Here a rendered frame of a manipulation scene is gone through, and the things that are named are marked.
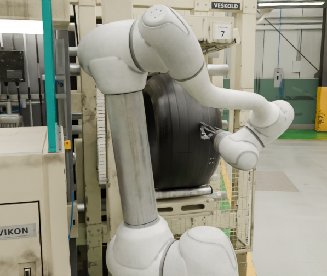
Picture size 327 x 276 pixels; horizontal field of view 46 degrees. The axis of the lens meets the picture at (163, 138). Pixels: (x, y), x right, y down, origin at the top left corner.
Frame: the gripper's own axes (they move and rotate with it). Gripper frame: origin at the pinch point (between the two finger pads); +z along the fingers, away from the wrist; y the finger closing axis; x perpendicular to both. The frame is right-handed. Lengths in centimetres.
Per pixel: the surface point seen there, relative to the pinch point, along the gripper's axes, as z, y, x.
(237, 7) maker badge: 89, -53, -53
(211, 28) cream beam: 56, -22, -40
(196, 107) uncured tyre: 7.9, 1.3, -7.3
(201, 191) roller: 11.0, -5.2, 35.3
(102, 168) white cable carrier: 21, 41, 25
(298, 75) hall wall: 788, -582, 86
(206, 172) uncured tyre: 4.6, -4.3, 22.7
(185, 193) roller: 10.9, 2.9, 35.5
